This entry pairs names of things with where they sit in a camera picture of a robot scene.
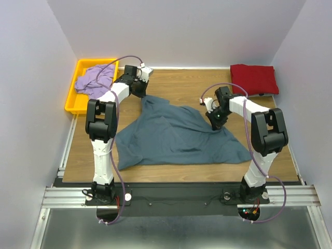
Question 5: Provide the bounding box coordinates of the blue-grey t-shirt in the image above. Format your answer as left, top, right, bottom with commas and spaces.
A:
116, 95, 251, 170

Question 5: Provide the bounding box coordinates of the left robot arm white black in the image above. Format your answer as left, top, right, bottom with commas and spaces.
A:
82, 63, 154, 205

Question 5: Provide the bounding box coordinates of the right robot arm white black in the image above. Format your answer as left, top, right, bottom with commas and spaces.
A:
200, 84, 288, 202

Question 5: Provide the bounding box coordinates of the lilac t-shirt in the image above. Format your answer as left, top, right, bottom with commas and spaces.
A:
74, 64, 116, 100

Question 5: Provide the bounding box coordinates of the folded red t-shirt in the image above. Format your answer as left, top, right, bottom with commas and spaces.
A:
230, 64, 279, 95

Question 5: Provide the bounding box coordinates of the white item under red shirt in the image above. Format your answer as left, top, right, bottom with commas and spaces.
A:
248, 93, 274, 98

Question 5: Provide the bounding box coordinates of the yellow plastic tray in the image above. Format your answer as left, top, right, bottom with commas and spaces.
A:
64, 58, 115, 115

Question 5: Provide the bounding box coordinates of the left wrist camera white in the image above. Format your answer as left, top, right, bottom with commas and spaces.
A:
137, 66, 154, 81

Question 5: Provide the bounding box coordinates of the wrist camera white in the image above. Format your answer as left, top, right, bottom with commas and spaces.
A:
137, 66, 154, 81
200, 98, 216, 113

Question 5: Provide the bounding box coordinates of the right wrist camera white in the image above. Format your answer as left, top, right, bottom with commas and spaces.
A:
200, 98, 216, 113

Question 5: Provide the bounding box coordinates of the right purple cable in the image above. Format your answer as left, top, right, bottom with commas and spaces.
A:
199, 82, 287, 225

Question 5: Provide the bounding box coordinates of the purple cable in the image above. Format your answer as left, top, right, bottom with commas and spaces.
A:
199, 82, 287, 225
94, 54, 145, 226

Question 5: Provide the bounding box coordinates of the aluminium frame rail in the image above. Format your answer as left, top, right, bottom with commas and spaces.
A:
43, 115, 321, 208

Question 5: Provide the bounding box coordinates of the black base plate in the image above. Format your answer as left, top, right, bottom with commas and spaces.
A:
82, 183, 270, 217

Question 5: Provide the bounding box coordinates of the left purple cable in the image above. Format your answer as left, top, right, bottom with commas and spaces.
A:
94, 54, 145, 226

